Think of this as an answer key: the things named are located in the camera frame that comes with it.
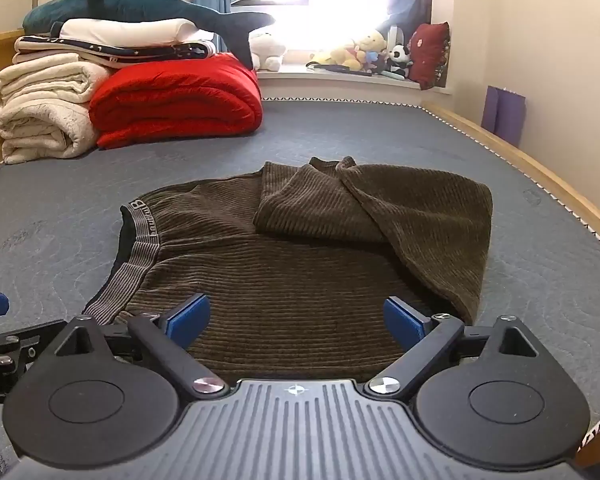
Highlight yellow bear plush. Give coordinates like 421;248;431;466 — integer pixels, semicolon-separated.
351;30;387;67

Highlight red pillow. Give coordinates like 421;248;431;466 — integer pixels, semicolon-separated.
407;22;452;91

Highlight wooden bed frame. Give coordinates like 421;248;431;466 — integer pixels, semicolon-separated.
0;30;600;263

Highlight teal shark plush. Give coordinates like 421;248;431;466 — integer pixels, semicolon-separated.
22;0;276;71

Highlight star print folded blanket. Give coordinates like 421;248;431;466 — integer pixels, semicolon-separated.
14;35;218;69

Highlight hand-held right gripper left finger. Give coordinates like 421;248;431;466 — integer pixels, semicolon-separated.
54;292;231;402

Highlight red folded blanket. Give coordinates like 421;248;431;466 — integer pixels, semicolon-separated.
89;52;264;150

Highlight panda plush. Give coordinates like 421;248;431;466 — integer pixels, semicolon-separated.
387;44;414;80

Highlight brown corduroy pants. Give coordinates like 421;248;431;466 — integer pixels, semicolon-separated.
82;156;495;386

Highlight white plush bear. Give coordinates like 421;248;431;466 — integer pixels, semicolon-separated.
249;31;287;72

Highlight white fleece folded blanket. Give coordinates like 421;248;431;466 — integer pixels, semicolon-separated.
0;52;113;165

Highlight small white fan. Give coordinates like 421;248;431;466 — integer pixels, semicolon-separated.
382;25;407;53

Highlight yellow plush toy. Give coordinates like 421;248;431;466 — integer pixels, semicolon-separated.
307;46;366;72

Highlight white folded quilt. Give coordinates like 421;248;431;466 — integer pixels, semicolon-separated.
59;18;216;47

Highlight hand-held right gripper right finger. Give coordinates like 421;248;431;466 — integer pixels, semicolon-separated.
364;296;542;402

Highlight purple paper bag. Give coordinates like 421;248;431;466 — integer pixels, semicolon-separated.
481;86;527;148

